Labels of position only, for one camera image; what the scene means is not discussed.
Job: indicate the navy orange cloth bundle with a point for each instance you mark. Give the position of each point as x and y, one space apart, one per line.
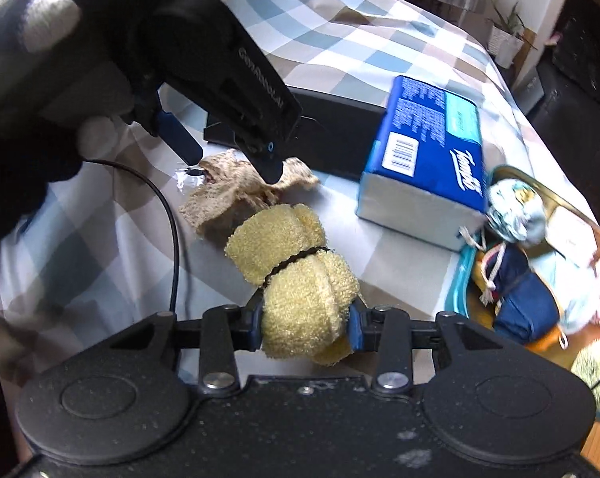
524 303

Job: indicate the grey board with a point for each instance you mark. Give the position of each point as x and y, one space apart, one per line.
529 89

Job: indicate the green fluffy towel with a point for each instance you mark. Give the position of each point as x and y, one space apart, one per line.
596 368

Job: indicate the printed light blue cloth bundle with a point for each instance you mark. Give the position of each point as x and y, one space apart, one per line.
516 214

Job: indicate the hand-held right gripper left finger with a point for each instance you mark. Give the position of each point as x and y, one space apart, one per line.
253 326

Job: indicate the black leather sofa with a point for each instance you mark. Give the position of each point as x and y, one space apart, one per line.
579 109

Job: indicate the blue tissue pack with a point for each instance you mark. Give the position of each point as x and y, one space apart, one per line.
419 159

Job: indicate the checkered blanket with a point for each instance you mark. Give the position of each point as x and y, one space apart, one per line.
379 40

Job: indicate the potted plant in white pot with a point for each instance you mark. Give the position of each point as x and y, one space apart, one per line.
506 42

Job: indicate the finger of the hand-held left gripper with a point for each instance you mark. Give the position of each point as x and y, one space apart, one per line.
260 109
180 139

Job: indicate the yellow towel bundle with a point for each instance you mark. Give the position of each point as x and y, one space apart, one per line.
300 294

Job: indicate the person's left hand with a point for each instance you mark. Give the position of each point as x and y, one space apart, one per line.
41 109

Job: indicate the beige crochet cloth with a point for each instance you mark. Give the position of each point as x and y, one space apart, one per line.
220 209

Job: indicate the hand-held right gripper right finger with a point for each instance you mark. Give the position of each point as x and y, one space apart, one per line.
356 331

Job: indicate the black case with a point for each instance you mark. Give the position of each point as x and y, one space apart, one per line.
340 129

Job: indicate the blue face mask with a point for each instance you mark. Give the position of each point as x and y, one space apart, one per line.
579 303

